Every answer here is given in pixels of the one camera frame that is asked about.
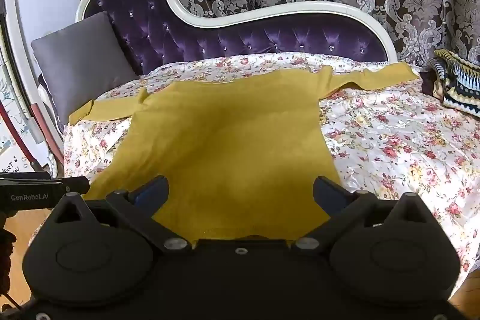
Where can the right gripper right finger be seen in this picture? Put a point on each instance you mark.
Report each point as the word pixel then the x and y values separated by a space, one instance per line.
pixel 347 213

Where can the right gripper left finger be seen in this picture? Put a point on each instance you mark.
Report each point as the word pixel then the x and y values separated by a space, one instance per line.
pixel 137 208

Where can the mustard yellow knit sweater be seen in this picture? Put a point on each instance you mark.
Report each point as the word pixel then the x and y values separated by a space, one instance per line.
pixel 240 157

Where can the red vacuum pole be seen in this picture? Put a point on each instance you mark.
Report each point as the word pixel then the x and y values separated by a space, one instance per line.
pixel 32 161

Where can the floral bedspread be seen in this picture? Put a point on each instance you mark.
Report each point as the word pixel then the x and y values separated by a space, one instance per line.
pixel 389 142

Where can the grey square cushion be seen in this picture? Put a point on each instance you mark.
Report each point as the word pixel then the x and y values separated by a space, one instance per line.
pixel 81 62

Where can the striped crochet blanket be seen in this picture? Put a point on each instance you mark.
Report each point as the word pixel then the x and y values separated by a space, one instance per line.
pixel 452 80

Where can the purple tufted chaise lounge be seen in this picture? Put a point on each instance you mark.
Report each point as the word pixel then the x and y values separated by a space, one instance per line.
pixel 153 33

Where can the white door frame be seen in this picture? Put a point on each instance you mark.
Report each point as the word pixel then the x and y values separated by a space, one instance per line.
pixel 21 63

